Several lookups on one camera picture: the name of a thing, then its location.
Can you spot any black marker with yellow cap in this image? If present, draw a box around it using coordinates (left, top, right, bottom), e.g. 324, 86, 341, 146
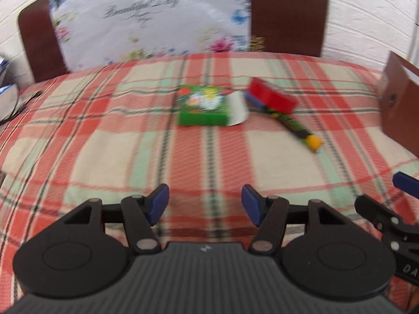
266, 109, 324, 154

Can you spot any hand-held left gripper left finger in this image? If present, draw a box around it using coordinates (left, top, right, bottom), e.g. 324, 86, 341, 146
64, 184, 170, 254

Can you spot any reddish brown box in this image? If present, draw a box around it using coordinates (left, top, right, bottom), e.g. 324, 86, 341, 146
376, 51, 419, 157

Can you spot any brown wooden headboard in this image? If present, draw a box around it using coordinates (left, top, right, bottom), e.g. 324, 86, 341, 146
18, 0, 330, 83

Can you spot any green printed box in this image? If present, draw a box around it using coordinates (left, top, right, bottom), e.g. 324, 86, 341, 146
177, 85, 249, 128

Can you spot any red plaid blanket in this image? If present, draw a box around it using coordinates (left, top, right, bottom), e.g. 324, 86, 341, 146
0, 51, 419, 314

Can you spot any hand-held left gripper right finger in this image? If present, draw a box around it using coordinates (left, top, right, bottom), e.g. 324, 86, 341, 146
241, 185, 348, 253

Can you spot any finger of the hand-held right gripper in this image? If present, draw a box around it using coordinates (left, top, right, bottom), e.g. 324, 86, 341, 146
393, 172, 419, 201
354, 194, 404, 237

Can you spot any white and blue object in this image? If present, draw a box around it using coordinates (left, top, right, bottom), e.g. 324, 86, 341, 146
0, 55, 19, 122

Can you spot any black cable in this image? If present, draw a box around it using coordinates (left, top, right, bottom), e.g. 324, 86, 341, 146
0, 90, 44, 125

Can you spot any red and blue block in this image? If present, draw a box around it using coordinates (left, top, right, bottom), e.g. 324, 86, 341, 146
247, 77, 298, 114

